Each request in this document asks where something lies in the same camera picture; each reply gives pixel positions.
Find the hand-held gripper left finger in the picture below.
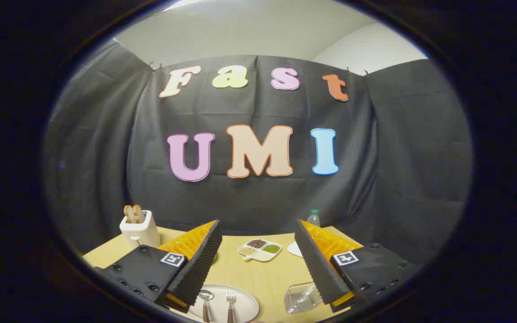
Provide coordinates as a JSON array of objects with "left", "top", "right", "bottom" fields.
[{"left": 93, "top": 219, "right": 223, "bottom": 314}]

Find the clear wire cutlery rack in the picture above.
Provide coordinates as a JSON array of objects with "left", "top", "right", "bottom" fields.
[{"left": 284, "top": 282, "right": 323, "bottom": 314}]

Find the metal fork with wooden handle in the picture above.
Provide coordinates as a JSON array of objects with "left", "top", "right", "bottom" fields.
[{"left": 226, "top": 290, "right": 237, "bottom": 323}]

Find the cream toaster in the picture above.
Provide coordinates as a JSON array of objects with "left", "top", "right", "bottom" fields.
[{"left": 119, "top": 210, "right": 161, "bottom": 249}]

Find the large white plate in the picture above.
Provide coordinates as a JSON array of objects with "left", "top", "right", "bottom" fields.
[{"left": 188, "top": 284, "right": 259, "bottom": 323}]

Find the white divided dish with grains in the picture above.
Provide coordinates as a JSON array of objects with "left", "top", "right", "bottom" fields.
[{"left": 237, "top": 239, "right": 282, "bottom": 262}]

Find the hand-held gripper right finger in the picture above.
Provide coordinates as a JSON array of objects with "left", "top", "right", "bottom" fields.
[{"left": 294, "top": 219, "right": 421, "bottom": 313}]

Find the metal spoon with wooden handle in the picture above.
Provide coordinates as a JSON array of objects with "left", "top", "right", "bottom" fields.
[{"left": 198, "top": 289, "right": 215, "bottom": 323}]

